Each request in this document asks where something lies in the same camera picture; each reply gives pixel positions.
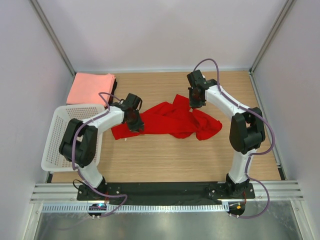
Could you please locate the red t-shirt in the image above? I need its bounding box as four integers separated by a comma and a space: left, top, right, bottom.
111, 94, 223, 141

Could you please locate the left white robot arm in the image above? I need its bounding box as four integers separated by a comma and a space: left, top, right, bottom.
59, 93, 144, 200

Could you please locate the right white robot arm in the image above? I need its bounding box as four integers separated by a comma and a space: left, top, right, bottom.
187, 70, 266, 198

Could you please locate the folded black t-shirt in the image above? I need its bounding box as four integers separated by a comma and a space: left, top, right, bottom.
107, 78, 118, 105

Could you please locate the folded pink t-shirt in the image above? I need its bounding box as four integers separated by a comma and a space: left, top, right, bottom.
66, 72, 116, 107

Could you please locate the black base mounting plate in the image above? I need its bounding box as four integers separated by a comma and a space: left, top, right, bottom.
76, 181, 256, 204

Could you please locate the white perforated plastic basket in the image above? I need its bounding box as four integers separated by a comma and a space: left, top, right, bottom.
41, 104, 105, 173

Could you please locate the white slotted cable duct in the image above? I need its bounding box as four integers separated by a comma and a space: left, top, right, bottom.
41, 203, 229, 213

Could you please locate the right aluminium frame post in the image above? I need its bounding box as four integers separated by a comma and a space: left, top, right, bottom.
249, 0, 296, 75

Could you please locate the aluminium frame post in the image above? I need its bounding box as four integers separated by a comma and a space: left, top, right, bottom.
29, 0, 76, 77
249, 0, 296, 75

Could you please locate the aluminium front rail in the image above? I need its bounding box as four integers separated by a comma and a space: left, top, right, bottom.
29, 180, 304, 204

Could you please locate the left aluminium frame post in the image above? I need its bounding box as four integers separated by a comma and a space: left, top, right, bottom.
29, 0, 76, 77

